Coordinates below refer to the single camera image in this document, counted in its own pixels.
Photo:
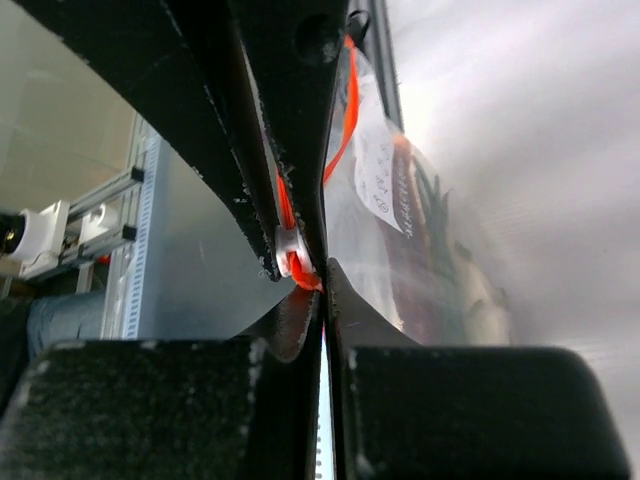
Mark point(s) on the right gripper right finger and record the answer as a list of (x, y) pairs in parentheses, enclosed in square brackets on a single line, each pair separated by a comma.
[(406, 411)]

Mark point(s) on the aluminium rail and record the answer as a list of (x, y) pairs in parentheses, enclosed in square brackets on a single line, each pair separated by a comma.
[(104, 225)]

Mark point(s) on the toy meat slice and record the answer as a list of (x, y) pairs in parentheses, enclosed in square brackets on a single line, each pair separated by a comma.
[(427, 314)]

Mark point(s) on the toy green onion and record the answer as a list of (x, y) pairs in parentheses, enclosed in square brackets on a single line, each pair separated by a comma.
[(475, 295)]

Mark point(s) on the clear zip top bag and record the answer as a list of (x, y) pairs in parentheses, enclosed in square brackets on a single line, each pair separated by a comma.
[(359, 211)]

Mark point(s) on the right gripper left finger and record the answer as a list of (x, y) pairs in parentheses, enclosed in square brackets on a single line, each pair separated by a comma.
[(241, 408)]

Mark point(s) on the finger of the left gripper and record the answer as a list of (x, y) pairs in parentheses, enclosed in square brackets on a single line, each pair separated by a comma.
[(293, 48), (180, 64)]

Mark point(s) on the slotted cable duct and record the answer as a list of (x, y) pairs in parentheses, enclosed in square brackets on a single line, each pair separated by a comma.
[(124, 292)]

